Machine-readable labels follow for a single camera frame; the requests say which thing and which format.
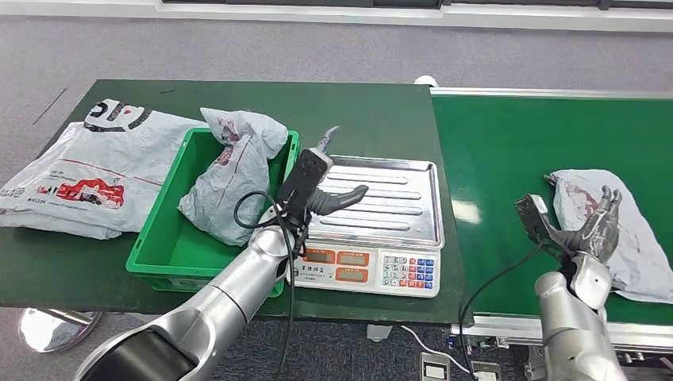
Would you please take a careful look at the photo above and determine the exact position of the chrome round table base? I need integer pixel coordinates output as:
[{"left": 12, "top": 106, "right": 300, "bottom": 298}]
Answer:
[{"left": 17, "top": 309, "right": 102, "bottom": 354}]

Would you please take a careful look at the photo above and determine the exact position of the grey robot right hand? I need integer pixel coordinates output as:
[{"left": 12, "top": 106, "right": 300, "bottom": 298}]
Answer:
[{"left": 546, "top": 185, "right": 623, "bottom": 264}]

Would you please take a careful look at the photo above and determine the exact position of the grey floor socket box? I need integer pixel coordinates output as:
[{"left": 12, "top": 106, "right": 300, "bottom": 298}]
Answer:
[
  {"left": 469, "top": 361, "right": 501, "bottom": 381},
  {"left": 418, "top": 353, "right": 451, "bottom": 381}
]

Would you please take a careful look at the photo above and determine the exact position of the white scale with steel tray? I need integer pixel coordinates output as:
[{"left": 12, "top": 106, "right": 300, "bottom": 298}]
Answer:
[{"left": 287, "top": 155, "right": 446, "bottom": 299}]

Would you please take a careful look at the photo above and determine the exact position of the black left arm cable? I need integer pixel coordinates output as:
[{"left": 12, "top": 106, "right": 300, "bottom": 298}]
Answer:
[{"left": 233, "top": 190, "right": 297, "bottom": 381}]

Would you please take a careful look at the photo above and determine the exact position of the grey parcel bag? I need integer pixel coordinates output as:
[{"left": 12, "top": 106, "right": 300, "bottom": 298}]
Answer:
[
  {"left": 544, "top": 169, "right": 673, "bottom": 305},
  {"left": 177, "top": 107, "right": 289, "bottom": 247}
]

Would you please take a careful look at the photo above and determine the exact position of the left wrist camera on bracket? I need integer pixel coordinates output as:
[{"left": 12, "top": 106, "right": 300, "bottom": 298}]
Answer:
[{"left": 275, "top": 148, "right": 333, "bottom": 233}]

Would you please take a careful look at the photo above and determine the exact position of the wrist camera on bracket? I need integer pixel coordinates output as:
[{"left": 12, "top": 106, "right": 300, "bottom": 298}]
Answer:
[
  {"left": 513, "top": 193, "right": 559, "bottom": 248},
  {"left": 275, "top": 148, "right": 333, "bottom": 233}
]

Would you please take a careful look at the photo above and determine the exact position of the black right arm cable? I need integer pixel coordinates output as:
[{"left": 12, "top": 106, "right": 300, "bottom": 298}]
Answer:
[{"left": 458, "top": 242, "right": 543, "bottom": 369}]

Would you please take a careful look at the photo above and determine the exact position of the white floor cable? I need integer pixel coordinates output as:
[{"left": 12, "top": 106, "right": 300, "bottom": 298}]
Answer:
[{"left": 400, "top": 325, "right": 471, "bottom": 375}]

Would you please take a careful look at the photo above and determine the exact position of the large flat printed mailer bag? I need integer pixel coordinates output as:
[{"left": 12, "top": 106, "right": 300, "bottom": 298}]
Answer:
[{"left": 0, "top": 98, "right": 209, "bottom": 242}]

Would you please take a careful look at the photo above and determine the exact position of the green plastic crate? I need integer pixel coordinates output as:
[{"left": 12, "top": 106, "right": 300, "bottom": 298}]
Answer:
[{"left": 125, "top": 128, "right": 301, "bottom": 298}]

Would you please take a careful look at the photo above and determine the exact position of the green conveyor belt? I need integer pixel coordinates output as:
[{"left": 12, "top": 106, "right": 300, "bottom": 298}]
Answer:
[{"left": 429, "top": 87, "right": 673, "bottom": 364}]

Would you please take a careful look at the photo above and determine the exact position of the grey table leg bracket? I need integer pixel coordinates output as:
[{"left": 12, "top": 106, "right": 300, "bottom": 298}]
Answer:
[{"left": 366, "top": 325, "right": 394, "bottom": 344}]

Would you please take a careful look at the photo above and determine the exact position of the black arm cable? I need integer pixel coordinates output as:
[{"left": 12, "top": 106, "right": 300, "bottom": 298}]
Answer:
[
  {"left": 458, "top": 242, "right": 543, "bottom": 369},
  {"left": 233, "top": 190, "right": 297, "bottom": 381}
]

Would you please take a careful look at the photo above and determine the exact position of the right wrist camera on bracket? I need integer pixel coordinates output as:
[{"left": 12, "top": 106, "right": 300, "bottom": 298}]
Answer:
[{"left": 513, "top": 193, "right": 559, "bottom": 248}]

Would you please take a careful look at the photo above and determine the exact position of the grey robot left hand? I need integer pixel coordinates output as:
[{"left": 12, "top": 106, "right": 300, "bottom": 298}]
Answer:
[{"left": 307, "top": 125, "right": 369, "bottom": 217}]

